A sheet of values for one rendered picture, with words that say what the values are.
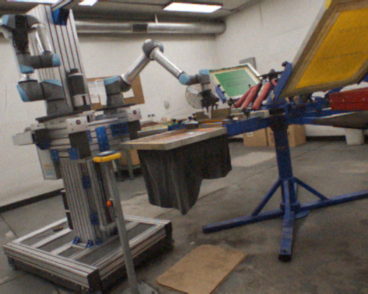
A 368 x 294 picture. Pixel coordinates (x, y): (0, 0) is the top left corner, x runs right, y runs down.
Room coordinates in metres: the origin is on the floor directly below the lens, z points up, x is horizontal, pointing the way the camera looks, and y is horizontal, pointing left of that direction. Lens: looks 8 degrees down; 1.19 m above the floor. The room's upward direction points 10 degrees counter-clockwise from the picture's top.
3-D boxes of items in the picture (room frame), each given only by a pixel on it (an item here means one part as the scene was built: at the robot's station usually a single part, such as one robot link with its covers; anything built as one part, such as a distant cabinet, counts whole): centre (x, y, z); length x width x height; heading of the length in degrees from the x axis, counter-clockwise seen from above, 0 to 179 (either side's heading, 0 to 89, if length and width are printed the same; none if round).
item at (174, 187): (1.95, 0.19, 0.74); 0.45 x 0.03 x 0.43; 37
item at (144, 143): (2.12, -0.05, 0.97); 0.79 x 0.58 x 0.04; 127
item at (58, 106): (2.08, 0.78, 1.31); 0.15 x 0.15 x 0.10
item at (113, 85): (2.48, 0.47, 1.42); 0.13 x 0.12 x 0.14; 156
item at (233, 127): (2.04, -0.40, 0.97); 0.30 x 0.05 x 0.07; 127
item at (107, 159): (1.88, 0.48, 0.48); 0.22 x 0.22 x 0.96; 37
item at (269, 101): (2.76, -0.89, 0.67); 0.39 x 0.39 x 1.35
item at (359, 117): (2.09, -0.97, 0.91); 1.34 x 0.40 x 0.08; 7
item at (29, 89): (2.02, 0.91, 1.63); 0.15 x 0.12 x 0.55; 115
